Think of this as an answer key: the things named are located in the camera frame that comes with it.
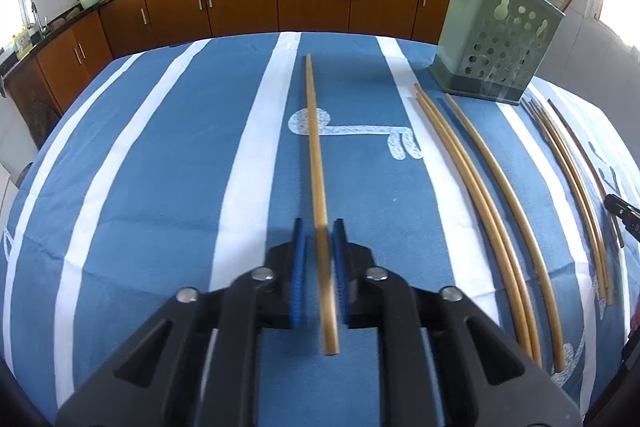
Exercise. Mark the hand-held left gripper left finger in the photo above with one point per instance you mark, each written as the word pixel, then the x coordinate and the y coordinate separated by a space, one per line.
pixel 299 277

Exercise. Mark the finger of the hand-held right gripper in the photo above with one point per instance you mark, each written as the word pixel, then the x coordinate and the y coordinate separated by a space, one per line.
pixel 625 212

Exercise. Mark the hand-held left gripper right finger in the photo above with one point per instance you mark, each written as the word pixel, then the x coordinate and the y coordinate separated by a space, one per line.
pixel 342 277

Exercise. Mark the green perforated utensil holder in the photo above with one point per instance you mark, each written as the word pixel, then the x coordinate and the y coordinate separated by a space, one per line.
pixel 480 7

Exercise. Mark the blue white striped tablecloth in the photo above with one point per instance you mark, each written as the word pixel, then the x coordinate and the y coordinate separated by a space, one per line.
pixel 175 207

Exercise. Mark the yellow detergent bottle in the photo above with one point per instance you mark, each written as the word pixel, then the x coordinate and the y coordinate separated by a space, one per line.
pixel 22 47

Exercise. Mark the metal faucet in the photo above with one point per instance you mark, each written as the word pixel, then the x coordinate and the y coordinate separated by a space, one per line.
pixel 36 14

